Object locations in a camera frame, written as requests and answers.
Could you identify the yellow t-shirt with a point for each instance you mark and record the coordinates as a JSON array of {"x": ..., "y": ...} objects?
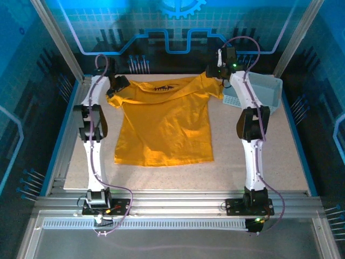
[{"x": 164, "y": 126}]

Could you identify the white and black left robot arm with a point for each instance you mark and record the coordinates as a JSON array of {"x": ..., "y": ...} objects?
[{"x": 83, "y": 126}]

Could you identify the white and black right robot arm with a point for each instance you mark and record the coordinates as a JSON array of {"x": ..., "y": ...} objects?
[{"x": 250, "y": 162}]

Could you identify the grey-blue perforated plastic basket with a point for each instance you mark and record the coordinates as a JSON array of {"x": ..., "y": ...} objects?
[{"x": 264, "y": 89}]

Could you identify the black controller box with LEDs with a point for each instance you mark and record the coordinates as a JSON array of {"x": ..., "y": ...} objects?
[{"x": 253, "y": 228}]

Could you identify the grey metal lower shelf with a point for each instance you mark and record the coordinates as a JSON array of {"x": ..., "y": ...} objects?
[{"x": 175, "y": 245}]

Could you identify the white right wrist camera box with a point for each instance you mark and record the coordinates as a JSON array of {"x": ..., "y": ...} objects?
[{"x": 220, "y": 58}]

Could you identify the aluminium side rail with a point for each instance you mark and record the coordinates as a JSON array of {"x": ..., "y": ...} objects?
[{"x": 82, "y": 86}]

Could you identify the aluminium frame post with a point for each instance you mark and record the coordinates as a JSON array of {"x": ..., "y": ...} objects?
[
  {"x": 296, "y": 40},
  {"x": 58, "y": 40}
]

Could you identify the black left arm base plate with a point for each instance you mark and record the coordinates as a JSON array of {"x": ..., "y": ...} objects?
[{"x": 121, "y": 207}]

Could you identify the aluminium frame beam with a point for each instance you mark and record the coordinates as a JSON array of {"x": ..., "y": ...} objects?
[{"x": 175, "y": 201}]

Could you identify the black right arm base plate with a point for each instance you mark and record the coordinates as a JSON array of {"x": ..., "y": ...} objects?
[{"x": 233, "y": 206}]

